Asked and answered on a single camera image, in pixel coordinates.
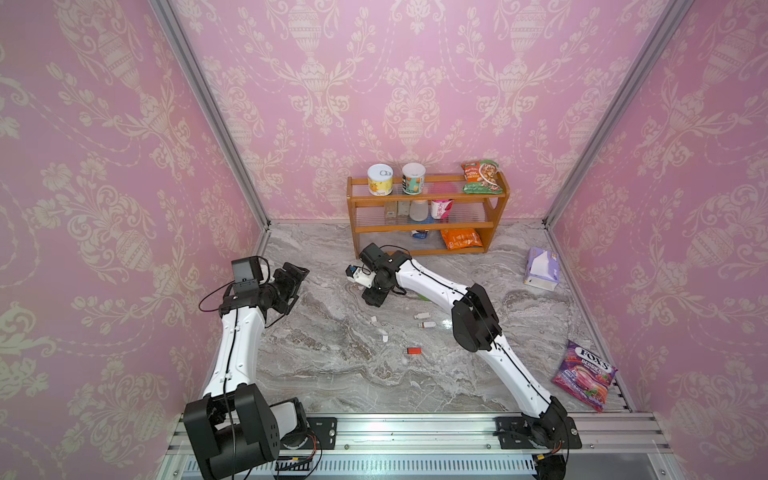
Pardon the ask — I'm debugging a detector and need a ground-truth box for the yellow white can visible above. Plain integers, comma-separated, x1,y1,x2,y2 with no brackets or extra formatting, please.
367,163,394,196

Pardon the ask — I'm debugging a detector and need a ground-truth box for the pink white cup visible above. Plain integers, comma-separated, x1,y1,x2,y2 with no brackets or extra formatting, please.
430,199,453,220

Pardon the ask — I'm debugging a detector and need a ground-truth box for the aluminium front rail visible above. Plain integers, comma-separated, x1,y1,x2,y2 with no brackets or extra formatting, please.
161,412,673,457

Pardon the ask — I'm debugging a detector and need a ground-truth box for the purple candy bag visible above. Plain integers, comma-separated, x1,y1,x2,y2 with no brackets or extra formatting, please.
552,340,618,412

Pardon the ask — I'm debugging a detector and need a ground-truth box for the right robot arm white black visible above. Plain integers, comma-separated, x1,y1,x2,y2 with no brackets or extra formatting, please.
345,243,582,451

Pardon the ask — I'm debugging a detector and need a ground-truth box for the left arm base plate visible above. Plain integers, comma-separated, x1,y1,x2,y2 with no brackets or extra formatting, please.
281,416,338,450

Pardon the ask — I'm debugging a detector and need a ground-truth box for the green orange can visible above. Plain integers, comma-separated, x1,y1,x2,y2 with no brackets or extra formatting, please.
402,162,426,195

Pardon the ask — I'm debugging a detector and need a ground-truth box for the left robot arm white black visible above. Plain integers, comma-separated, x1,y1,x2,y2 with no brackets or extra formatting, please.
182,256,318,479

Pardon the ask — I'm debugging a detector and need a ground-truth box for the purple tissue box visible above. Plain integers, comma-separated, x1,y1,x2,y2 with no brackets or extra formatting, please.
524,247,560,291

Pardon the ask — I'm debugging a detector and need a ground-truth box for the green red snack packet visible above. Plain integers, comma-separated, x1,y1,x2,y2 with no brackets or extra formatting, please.
462,160,504,195

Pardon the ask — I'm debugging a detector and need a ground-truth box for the wooden shelf rack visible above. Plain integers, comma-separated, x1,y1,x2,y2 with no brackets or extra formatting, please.
346,173,510,255

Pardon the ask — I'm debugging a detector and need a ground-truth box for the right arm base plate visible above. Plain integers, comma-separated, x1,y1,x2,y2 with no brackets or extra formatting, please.
493,415,583,450

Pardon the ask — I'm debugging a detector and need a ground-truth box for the white plastic bottle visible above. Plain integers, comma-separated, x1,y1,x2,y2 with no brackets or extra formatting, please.
409,200,429,222

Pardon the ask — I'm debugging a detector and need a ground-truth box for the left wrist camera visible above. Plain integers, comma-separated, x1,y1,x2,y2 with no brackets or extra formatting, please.
231,256,263,295

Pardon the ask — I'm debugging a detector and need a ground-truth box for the orange snack bag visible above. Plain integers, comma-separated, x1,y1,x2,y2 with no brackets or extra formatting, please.
441,228,483,250

